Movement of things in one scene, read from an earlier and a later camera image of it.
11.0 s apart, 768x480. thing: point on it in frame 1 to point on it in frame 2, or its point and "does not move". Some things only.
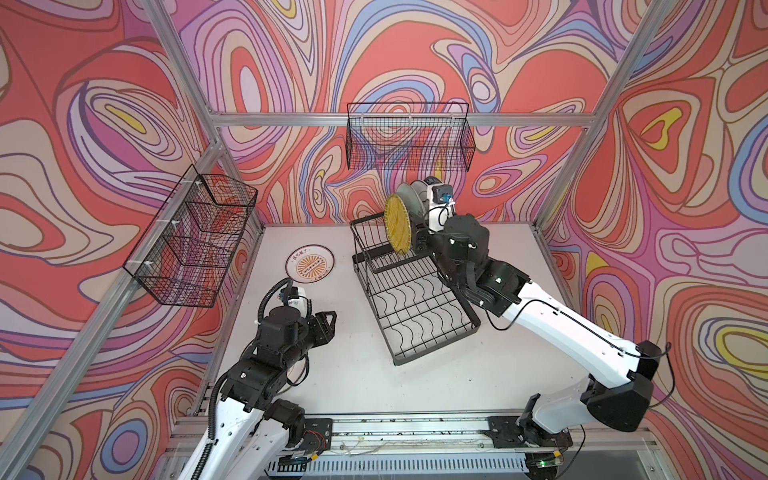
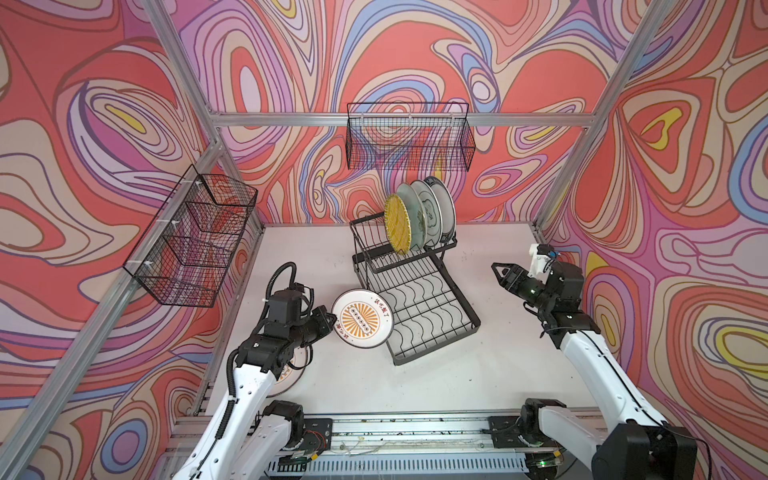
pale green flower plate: (414, 205) does not move
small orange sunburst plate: (309, 263) to (364, 317)
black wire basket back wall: (409, 136) does not move
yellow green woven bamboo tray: (397, 222) does not move
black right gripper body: (425, 243) to (533, 290)
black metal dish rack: (411, 302) does not move
